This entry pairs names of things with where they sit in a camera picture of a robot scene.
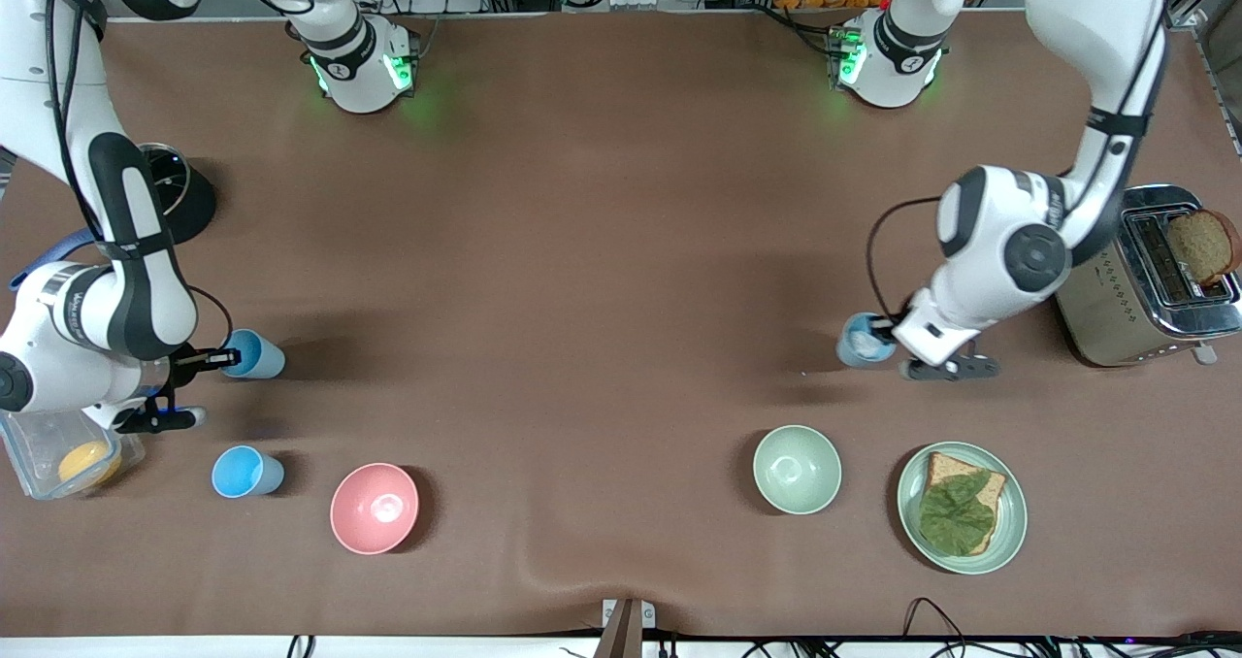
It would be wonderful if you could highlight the beige chrome toaster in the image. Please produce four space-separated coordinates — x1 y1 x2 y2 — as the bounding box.
1053 184 1242 368

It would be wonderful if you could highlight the blue cup with paper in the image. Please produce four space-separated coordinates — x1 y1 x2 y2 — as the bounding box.
836 312 899 369

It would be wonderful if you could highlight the dark toast slice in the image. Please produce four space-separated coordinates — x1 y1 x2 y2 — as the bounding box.
1167 209 1242 287

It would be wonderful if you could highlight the glass lid blue knob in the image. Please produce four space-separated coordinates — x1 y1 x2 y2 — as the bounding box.
141 144 190 217

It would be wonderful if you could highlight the pale green plate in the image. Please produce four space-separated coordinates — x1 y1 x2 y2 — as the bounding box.
897 442 1029 576

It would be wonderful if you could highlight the black cable loop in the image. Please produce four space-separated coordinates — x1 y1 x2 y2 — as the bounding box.
902 597 971 644

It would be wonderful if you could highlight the pink bowl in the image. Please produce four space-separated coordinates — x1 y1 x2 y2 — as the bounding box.
330 462 420 555

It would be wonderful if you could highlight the clear plastic container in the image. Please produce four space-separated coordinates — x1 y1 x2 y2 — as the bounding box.
0 408 147 501

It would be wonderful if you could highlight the orange fruit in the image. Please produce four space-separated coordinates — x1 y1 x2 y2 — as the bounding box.
56 441 123 489

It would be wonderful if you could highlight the blue plastic cup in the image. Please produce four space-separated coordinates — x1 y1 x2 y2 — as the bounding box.
211 444 286 499
221 328 286 380

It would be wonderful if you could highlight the black pot blue handle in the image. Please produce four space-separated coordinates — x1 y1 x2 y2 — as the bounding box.
10 142 218 290

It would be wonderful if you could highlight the brown bread slice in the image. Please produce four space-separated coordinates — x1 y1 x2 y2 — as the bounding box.
918 451 1008 556

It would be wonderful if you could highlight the green lettuce leaf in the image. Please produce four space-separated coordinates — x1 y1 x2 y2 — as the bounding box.
918 472 997 556

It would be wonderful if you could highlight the brown table cloth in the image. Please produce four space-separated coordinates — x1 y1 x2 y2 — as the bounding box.
0 8 1242 640

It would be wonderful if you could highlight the pale green bowl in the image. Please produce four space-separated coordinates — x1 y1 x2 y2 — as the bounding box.
753 425 843 516

